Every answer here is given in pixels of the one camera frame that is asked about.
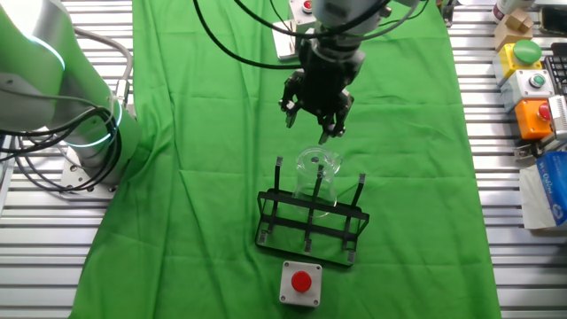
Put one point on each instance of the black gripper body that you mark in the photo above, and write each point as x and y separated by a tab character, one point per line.
328	75

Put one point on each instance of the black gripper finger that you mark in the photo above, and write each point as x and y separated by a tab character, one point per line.
339	122
291	104

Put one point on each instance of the clear glass mug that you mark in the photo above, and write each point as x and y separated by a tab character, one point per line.
316	159

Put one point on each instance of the white button box on plate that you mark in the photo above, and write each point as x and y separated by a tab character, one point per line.
283	42

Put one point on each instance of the green cloth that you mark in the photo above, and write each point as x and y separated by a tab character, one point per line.
199	133

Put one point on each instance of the grey box red mushroom button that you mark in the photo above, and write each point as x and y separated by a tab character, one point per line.
301	282

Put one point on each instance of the orange button box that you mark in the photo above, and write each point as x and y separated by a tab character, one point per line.
529	119

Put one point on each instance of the cardboard box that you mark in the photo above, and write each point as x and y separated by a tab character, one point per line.
514	28

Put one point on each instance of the silver metal clamp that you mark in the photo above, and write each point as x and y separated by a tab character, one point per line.
529	148

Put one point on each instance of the grey box green button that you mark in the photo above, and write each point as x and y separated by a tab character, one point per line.
529	84

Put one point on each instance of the yellow button box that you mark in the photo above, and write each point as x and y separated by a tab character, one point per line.
527	52

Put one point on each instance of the silver finned device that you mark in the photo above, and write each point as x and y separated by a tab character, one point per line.
559	116

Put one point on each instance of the blue tissue pack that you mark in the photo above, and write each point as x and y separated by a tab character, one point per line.
551	186

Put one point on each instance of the black keyboard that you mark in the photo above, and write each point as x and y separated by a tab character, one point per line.
559	71

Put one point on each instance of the black flat device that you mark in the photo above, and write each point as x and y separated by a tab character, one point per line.
556	20

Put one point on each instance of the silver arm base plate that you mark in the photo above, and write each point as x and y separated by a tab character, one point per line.
75	177

